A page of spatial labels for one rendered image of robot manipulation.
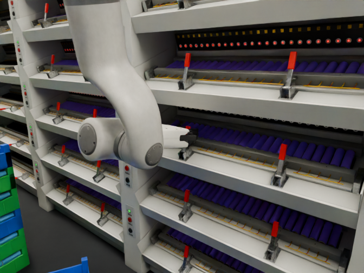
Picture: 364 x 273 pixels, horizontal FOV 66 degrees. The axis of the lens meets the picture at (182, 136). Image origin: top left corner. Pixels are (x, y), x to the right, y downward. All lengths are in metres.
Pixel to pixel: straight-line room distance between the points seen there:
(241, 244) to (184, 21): 0.58
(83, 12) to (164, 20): 0.32
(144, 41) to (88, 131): 0.42
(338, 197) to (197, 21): 0.49
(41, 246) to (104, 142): 0.92
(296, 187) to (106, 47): 0.47
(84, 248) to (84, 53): 0.95
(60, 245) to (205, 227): 0.72
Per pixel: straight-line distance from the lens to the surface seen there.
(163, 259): 1.04
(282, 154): 0.65
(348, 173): 0.67
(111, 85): 0.49
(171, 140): 0.66
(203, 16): 0.70
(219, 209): 0.84
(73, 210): 1.39
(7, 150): 1.11
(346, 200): 0.65
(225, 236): 0.81
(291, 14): 0.61
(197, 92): 0.70
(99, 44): 0.50
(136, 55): 0.87
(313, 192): 0.65
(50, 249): 1.36
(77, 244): 1.35
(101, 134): 0.53
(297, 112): 0.60
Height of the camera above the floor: 0.76
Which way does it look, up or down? 16 degrees down
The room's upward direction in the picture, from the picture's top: straight up
